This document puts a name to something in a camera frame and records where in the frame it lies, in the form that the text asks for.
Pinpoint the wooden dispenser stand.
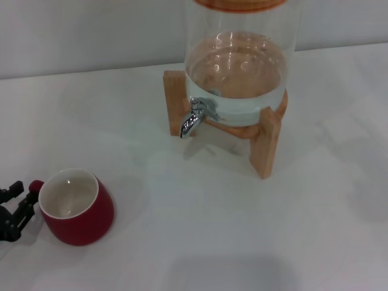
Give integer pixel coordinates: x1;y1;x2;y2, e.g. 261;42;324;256
162;70;289;181

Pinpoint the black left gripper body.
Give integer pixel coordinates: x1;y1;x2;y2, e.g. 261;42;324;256
0;205;20;243

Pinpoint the chrome metal faucet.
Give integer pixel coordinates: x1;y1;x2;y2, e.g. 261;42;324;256
180;96;222;140

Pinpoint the red ceramic cup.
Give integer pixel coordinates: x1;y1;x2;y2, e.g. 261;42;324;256
28;168;116;247

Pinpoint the wooden jar lid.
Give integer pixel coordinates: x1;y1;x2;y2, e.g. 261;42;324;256
193;0;287;13

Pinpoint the glass water dispenser jar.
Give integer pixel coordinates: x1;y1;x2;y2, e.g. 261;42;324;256
184;0;301;127

